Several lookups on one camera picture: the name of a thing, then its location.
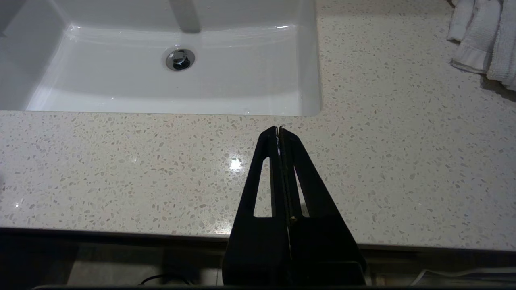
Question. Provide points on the white rectangular sink basin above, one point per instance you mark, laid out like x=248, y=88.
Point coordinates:
x=242, y=76

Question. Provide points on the chrome sink drain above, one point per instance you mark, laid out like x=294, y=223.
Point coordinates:
x=180, y=59

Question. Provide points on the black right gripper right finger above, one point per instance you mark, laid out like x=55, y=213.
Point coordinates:
x=322, y=249

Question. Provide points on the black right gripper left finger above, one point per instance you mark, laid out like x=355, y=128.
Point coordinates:
x=258, y=249

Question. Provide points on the white crumpled towel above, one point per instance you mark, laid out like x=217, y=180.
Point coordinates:
x=481, y=36

